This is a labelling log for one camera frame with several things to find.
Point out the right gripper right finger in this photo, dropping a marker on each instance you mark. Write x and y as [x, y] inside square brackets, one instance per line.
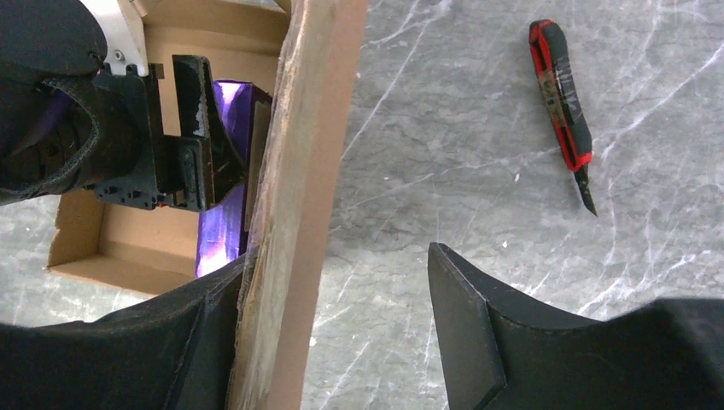
[503, 349]

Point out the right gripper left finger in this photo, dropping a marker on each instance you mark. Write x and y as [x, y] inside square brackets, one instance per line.
[173, 351]

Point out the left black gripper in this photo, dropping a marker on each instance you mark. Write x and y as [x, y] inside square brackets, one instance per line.
[146, 168]

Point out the shiny purple small box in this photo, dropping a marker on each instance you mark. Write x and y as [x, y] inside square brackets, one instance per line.
[245, 111]

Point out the brown cardboard express box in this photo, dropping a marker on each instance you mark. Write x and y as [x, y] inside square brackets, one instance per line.
[305, 53]

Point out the red black utility knife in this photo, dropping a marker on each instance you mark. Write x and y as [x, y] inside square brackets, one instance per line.
[550, 54]

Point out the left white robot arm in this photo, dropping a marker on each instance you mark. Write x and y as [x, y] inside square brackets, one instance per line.
[81, 110]

